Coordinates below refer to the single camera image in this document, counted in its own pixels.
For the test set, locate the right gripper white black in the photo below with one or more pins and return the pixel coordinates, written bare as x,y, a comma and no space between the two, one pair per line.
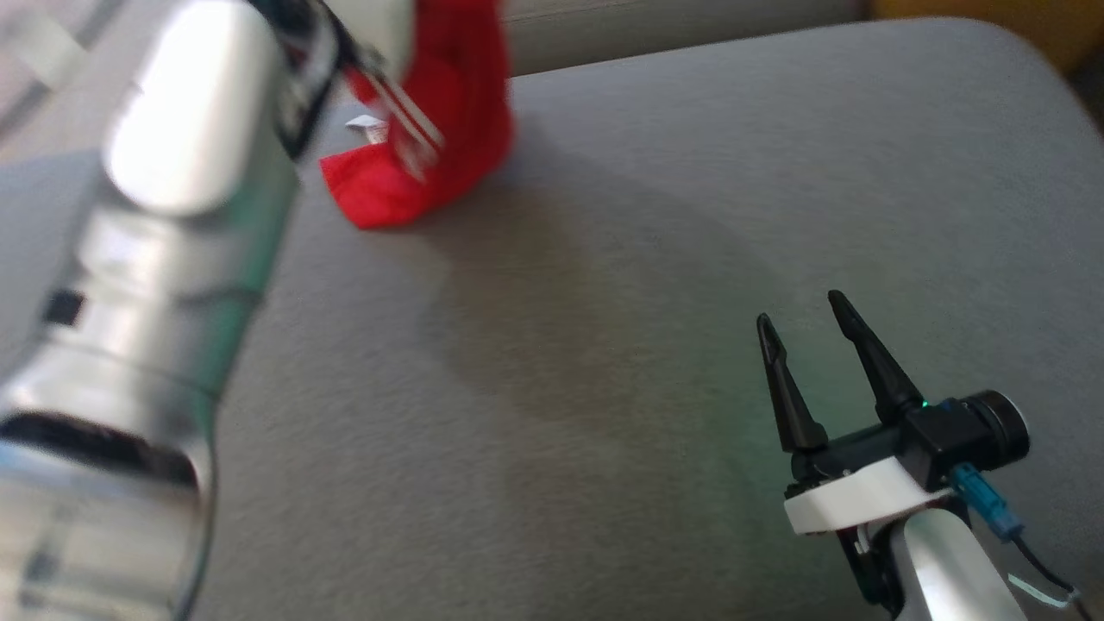
854,496

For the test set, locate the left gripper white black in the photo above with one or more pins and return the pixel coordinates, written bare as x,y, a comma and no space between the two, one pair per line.
371,30

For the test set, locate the red white striped t-shirt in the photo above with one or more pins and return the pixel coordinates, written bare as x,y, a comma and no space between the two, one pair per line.
466,103

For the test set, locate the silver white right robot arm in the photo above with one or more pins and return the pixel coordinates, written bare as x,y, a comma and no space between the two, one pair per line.
949,569

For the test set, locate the grey fabric sofa seat cushion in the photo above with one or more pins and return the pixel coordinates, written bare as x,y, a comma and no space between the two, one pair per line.
604,302

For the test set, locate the grey neighbouring sofa cushion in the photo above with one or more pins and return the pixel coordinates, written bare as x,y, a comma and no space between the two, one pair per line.
673,30

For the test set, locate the mustard yellow furniture piece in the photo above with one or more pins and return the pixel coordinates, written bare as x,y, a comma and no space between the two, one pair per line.
992,26

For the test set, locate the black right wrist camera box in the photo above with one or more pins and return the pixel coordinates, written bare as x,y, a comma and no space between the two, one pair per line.
949,440

